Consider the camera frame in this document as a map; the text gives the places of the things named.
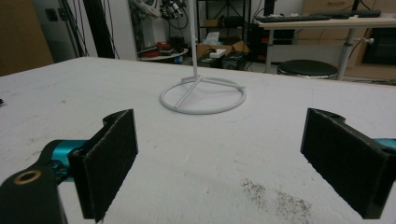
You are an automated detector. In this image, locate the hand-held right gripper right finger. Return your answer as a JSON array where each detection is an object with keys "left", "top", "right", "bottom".
[{"left": 300, "top": 107, "right": 396, "bottom": 220}]

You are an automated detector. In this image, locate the black keyboard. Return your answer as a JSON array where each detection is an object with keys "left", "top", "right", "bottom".
[{"left": 255, "top": 14, "right": 332, "bottom": 24}]

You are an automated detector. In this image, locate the brown wooden board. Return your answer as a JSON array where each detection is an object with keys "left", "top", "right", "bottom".
[{"left": 0, "top": 0, "right": 55, "bottom": 77}]

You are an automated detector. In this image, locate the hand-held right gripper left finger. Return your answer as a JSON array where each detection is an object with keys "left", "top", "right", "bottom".
[{"left": 67, "top": 108, "right": 139, "bottom": 224}]

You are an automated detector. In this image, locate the red tool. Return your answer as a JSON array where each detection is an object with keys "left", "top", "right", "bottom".
[{"left": 155, "top": 41, "right": 173, "bottom": 52}]

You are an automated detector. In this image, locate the white metal ring-base stand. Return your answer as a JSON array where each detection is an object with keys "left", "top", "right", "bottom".
[{"left": 159, "top": 0, "right": 248, "bottom": 116}]

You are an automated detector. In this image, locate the round white low table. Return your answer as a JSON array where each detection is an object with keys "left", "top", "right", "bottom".
[{"left": 137, "top": 48, "right": 190, "bottom": 62}]

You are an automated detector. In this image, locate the black storage case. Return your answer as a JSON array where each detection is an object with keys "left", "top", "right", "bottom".
[{"left": 221, "top": 52, "right": 248, "bottom": 71}]

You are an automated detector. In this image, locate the black metal shelf rack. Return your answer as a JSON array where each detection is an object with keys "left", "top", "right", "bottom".
[{"left": 195, "top": 0, "right": 253, "bottom": 48}]

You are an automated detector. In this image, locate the light wooden desk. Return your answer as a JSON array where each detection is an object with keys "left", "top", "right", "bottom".
[{"left": 257, "top": 16, "right": 396, "bottom": 81}]

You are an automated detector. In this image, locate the black aluminium frame post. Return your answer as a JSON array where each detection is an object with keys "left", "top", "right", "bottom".
[{"left": 82, "top": 0, "right": 116, "bottom": 60}]

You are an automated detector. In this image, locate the small white box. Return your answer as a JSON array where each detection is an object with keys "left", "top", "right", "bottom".
[{"left": 209, "top": 49, "right": 228, "bottom": 59}]

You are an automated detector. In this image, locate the open cardboard box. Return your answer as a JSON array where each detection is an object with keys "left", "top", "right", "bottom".
[{"left": 196, "top": 39, "right": 250, "bottom": 59}]

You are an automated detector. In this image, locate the round black stool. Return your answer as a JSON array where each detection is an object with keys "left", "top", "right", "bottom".
[{"left": 276, "top": 59, "right": 339, "bottom": 80}]

